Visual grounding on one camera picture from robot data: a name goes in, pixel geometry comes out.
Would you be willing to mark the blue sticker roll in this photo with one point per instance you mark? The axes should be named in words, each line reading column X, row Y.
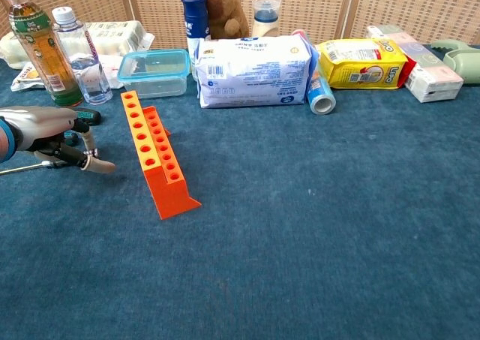
column 320, row 96

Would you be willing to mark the white red snack packet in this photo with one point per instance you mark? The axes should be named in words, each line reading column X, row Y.
column 26, row 75

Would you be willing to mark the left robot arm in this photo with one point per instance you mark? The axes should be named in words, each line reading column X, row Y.
column 6, row 145

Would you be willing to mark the white egg carton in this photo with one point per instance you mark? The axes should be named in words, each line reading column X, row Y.
column 112, row 40

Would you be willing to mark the wicker folding screen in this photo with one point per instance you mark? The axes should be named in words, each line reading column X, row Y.
column 412, row 2

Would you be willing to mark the green plastic holder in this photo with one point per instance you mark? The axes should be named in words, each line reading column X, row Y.
column 465, row 62

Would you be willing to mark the green tea bottle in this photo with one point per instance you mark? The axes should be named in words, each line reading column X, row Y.
column 45, row 55

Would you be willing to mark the brown plush toy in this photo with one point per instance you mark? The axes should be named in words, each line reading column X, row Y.
column 225, row 6

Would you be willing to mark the white plastic bag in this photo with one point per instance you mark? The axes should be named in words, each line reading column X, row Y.
column 110, row 68

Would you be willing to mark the white bottle clear cap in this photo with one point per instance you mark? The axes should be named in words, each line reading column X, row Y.
column 266, row 24

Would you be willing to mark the blue white spray can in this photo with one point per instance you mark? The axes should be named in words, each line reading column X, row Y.
column 195, row 17

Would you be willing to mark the clear water bottle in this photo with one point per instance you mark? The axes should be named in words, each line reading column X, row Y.
column 92, row 85

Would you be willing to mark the yellow snack bag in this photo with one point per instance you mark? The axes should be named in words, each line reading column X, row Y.
column 360, row 66

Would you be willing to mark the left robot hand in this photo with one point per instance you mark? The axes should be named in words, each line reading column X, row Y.
column 41, row 124

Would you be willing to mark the clear container blue lid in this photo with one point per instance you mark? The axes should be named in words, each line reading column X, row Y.
column 153, row 73

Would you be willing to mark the orange plastic tube rack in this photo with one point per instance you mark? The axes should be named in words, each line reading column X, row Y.
column 168, row 197

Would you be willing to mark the pastel tissue pack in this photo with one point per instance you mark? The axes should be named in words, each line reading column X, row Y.
column 431, row 73

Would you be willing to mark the blue table cloth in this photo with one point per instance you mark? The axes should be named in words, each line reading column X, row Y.
column 300, row 242

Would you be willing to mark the white blue wipes pack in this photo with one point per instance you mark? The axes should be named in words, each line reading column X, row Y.
column 255, row 70

